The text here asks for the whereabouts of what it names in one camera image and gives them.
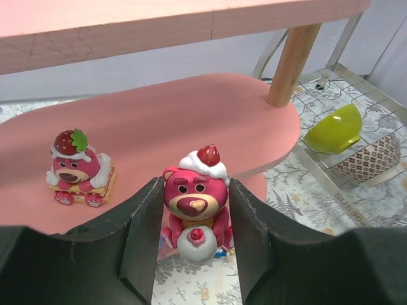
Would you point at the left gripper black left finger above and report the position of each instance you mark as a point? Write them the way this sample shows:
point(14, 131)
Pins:
point(110, 259)

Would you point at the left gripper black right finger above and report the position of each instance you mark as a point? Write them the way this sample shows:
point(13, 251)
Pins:
point(281, 261)

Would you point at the pink bear strawberry cake toy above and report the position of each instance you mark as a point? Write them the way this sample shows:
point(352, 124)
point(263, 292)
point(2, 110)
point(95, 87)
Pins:
point(79, 174)

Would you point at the pink bear holding white toy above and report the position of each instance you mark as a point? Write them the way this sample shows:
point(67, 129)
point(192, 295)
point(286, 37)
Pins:
point(195, 194)

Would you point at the pink three-tier wooden shelf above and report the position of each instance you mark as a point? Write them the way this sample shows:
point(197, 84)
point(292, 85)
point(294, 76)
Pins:
point(146, 129)

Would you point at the white blue penguin toy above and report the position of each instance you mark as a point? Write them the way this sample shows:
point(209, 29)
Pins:
point(221, 252)

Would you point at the metal dish rack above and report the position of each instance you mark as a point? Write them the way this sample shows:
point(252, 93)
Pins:
point(356, 36)

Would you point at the brown patterned ceramic bowl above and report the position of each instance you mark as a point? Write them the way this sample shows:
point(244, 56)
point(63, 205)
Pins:
point(372, 165)

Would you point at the green bowl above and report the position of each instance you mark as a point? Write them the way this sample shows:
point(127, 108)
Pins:
point(336, 132)

